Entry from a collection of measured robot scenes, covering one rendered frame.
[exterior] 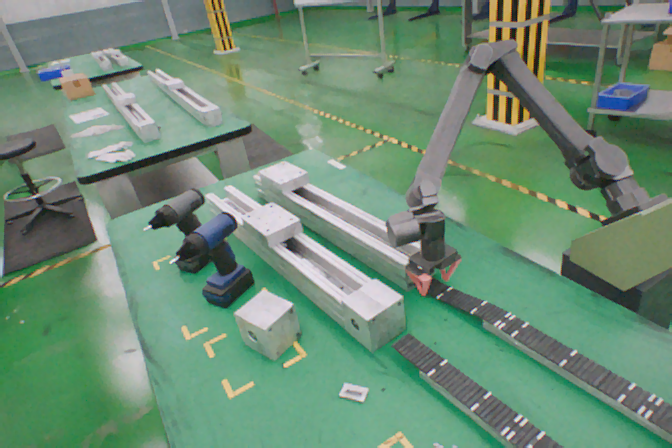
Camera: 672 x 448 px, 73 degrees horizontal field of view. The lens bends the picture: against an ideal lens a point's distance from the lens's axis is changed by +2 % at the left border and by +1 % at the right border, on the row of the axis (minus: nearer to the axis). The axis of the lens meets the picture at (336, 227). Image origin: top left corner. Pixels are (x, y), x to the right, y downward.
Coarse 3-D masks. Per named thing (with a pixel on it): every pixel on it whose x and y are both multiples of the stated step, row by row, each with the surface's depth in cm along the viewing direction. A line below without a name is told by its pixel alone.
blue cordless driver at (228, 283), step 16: (208, 224) 108; (224, 224) 110; (192, 240) 104; (208, 240) 106; (224, 240) 114; (192, 256) 104; (208, 256) 111; (224, 256) 113; (224, 272) 115; (240, 272) 117; (208, 288) 115; (224, 288) 113; (240, 288) 117; (224, 304) 113
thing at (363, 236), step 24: (264, 192) 163; (288, 192) 148; (312, 192) 146; (312, 216) 137; (336, 216) 135; (360, 216) 128; (336, 240) 130; (360, 240) 118; (384, 240) 122; (384, 264) 113; (408, 288) 110
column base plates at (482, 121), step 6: (234, 48) 1009; (222, 54) 994; (474, 120) 411; (480, 120) 406; (486, 120) 403; (492, 120) 400; (528, 120) 388; (534, 120) 386; (480, 126) 405; (486, 126) 399; (492, 126) 395; (498, 126) 389; (504, 126) 385; (510, 126) 383; (516, 126) 376; (522, 126) 379; (528, 126) 382; (534, 126) 384; (504, 132) 384; (510, 132) 379; (516, 132) 376
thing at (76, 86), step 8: (664, 32) 449; (664, 40) 464; (656, 48) 456; (664, 48) 450; (656, 56) 458; (664, 56) 453; (656, 64) 461; (664, 64) 455; (64, 80) 383; (72, 80) 376; (80, 80) 379; (88, 80) 382; (64, 88) 376; (72, 88) 378; (80, 88) 381; (88, 88) 384; (72, 96) 380; (80, 96) 383
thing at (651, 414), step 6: (654, 402) 73; (660, 402) 73; (666, 402) 73; (648, 408) 73; (654, 408) 72; (660, 408) 72; (666, 408) 72; (648, 414) 72; (654, 414) 72; (660, 414) 71; (654, 420) 71
